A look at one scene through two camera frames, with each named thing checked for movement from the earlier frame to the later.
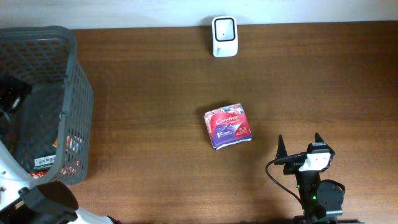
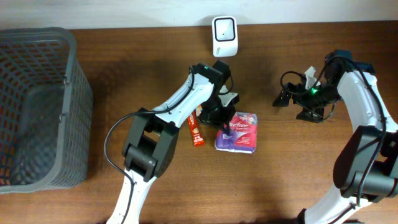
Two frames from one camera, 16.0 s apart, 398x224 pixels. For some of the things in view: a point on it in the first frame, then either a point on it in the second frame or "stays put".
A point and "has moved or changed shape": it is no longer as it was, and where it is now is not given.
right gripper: x=292 y=168 → x=294 y=99
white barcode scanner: x=225 y=39 stays put
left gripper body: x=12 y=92 → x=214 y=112
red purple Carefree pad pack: x=228 y=126 has moved or changed shape
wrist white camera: x=316 y=162 → x=310 y=79
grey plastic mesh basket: x=50 y=135 stays put
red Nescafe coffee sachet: x=38 y=174 → x=198 y=139
